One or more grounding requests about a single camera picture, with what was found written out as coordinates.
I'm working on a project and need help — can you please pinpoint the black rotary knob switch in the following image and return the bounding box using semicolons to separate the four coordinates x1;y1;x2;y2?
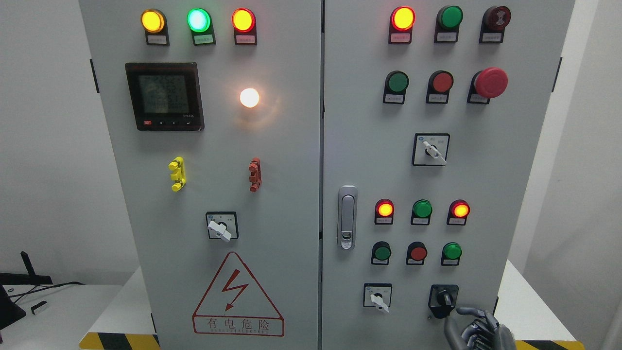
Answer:
428;284;459;319

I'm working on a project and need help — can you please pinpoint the green push button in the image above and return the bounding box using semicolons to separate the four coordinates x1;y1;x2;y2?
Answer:
383;70;409;105
371;241;392;265

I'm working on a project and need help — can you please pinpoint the red lamp middle right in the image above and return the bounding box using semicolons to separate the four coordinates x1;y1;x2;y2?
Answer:
447;199;470;226

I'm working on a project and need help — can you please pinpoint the green push button upper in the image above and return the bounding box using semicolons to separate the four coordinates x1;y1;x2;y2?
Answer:
383;70;409;105

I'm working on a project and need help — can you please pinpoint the red lit lamp right top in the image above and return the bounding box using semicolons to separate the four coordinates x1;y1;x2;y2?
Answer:
388;6;416;44

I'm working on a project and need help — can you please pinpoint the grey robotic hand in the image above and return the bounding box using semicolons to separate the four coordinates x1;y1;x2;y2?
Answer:
444;307;517;350

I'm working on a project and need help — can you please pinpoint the yellow test terminal block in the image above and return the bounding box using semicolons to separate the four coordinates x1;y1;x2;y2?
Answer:
168;157;187;192

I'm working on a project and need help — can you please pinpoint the red lit lamp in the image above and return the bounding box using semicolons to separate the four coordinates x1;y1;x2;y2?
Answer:
388;6;416;44
375;198;395;225

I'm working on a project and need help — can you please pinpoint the red push button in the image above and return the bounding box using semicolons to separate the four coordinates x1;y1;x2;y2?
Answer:
426;70;454;104
406;241;428;265

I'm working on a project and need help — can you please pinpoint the white platform with hazard stripes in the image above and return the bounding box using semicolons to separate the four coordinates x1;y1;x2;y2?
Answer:
79;262;584;350

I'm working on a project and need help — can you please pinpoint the white selector switch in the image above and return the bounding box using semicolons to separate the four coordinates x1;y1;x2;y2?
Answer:
363;283;393;313
412;133;449;166

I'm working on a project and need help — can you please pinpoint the dark red buzzer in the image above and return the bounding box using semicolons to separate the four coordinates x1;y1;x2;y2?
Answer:
479;6;511;44

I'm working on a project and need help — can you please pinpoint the grey cabinet left door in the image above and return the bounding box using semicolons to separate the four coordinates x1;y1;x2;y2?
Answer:
79;0;322;350

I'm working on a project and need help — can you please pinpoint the grey cabinet right door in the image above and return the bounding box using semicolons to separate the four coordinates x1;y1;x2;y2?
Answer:
321;0;575;350

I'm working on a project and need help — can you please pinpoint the red test terminal block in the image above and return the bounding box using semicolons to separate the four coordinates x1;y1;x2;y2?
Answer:
248;157;262;193

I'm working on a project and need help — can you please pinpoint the red electrical hazard warning sticker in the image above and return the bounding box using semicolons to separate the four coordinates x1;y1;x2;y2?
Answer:
192;252;285;337

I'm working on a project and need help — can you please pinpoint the silver door latch handle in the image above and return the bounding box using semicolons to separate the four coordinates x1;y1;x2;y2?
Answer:
337;185;358;250

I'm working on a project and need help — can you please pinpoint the green lit indicator lamp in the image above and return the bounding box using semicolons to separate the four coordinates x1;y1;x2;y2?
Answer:
187;7;216;46

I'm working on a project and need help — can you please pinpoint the white selector switch left door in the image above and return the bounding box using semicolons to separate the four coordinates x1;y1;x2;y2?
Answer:
205;211;239;242

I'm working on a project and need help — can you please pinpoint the black cable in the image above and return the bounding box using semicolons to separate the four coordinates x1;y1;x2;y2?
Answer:
4;281;86;305

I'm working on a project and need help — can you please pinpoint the yellow indicator lamp top left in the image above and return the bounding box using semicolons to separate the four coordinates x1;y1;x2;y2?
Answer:
141;8;170;46

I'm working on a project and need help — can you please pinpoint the white selector switch lower right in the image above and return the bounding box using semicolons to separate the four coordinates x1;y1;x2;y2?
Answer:
363;283;393;313

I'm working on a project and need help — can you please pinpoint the small black white adapter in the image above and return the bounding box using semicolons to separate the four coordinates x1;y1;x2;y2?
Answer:
30;300;49;315

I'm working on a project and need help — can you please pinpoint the green lamp lower right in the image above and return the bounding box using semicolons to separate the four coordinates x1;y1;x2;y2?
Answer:
440;242;463;266

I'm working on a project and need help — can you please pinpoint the grey cabinet door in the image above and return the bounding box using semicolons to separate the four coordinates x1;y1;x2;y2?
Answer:
79;0;322;350
321;0;575;350

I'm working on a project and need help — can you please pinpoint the green lamp middle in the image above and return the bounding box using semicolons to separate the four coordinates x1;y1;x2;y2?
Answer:
411;199;433;226

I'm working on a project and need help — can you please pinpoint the green lamp right top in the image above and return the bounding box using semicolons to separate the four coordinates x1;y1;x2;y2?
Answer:
434;6;464;43

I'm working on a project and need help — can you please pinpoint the red emergency stop mushroom button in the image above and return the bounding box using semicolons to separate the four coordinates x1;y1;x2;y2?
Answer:
467;67;508;105

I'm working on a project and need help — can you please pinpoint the red push button upper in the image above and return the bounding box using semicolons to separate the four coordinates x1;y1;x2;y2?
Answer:
426;70;454;104

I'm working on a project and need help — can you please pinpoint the green push button lower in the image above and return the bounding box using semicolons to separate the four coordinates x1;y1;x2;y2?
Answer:
371;241;392;265

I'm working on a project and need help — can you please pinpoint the black digital power meter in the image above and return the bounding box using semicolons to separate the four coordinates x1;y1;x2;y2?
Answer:
125;62;205;131

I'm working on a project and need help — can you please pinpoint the black device with antenna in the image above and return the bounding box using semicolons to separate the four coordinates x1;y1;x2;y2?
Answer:
0;252;52;329

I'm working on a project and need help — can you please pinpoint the white lit indicator lamp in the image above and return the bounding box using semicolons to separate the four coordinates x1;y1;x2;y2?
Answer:
239;87;260;108

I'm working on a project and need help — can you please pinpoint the red push button lower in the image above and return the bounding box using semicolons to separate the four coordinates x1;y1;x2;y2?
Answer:
406;241;428;265

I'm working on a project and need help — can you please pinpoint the red lit lamp middle left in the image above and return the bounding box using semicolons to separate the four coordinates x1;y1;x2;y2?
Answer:
375;198;395;225

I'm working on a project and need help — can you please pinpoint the white selector switch upper right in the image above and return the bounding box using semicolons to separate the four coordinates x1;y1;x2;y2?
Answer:
412;133;449;166

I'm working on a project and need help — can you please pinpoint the red lit lamp left door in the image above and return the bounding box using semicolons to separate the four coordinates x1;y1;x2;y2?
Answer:
231;7;257;46

